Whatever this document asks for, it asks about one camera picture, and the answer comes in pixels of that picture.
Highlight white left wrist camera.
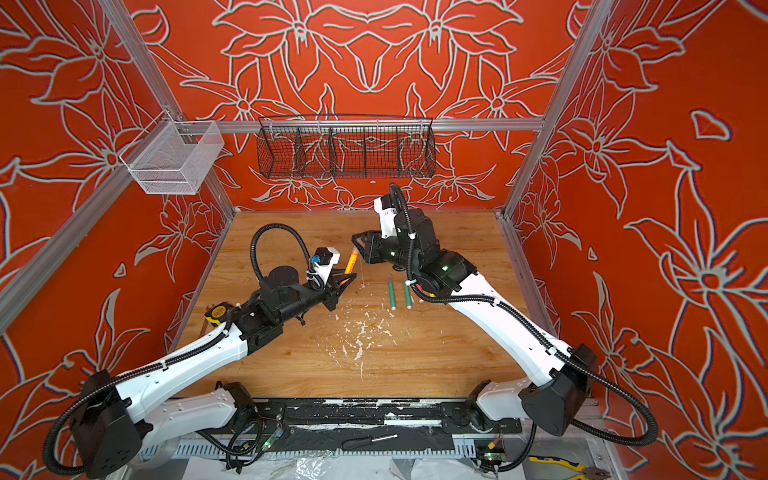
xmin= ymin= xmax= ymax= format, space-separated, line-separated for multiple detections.
xmin=307 ymin=247 xmax=340 ymax=290

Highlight black wire basket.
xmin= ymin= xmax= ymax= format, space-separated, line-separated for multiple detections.
xmin=256 ymin=115 xmax=437 ymax=180

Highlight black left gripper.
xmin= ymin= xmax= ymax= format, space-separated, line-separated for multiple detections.
xmin=278 ymin=266 xmax=355 ymax=324

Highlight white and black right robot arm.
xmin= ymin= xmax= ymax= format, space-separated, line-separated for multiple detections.
xmin=351 ymin=208 xmax=596 ymax=436

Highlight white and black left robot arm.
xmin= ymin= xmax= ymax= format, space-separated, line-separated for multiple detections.
xmin=43 ymin=264 xmax=356 ymax=479

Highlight orange highlighter pen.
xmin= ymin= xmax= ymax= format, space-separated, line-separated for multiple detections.
xmin=344 ymin=248 xmax=359 ymax=274

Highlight black corrugated cable conduit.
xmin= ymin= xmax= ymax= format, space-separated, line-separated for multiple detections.
xmin=41 ymin=223 xmax=313 ymax=477
xmin=388 ymin=182 xmax=659 ymax=447

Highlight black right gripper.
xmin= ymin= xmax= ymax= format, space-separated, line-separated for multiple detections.
xmin=348 ymin=227 xmax=424 ymax=274

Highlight clear plastic bin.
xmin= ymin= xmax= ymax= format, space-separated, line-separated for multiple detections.
xmin=119 ymin=120 xmax=224 ymax=195

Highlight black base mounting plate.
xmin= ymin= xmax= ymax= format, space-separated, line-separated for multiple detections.
xmin=256 ymin=398 xmax=523 ymax=459

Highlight yellow handled pliers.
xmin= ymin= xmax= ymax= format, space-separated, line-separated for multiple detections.
xmin=527 ymin=455 xmax=612 ymax=480

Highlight green marker pen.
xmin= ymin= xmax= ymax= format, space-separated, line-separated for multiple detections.
xmin=403 ymin=281 xmax=413 ymax=310
xmin=387 ymin=276 xmax=397 ymax=311

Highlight yellow black tape measure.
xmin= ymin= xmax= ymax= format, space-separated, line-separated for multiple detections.
xmin=204 ymin=302 xmax=233 ymax=327

